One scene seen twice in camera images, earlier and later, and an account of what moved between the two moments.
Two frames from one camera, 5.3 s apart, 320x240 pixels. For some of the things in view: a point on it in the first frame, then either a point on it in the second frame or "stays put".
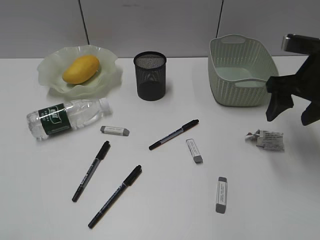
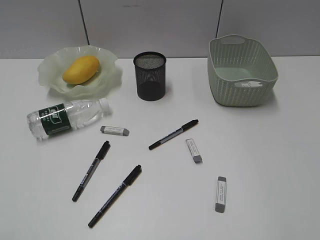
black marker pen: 183,128 stays put
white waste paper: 266,140 → 248,84
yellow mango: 80,69 stays put
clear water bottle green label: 55,119 stays put
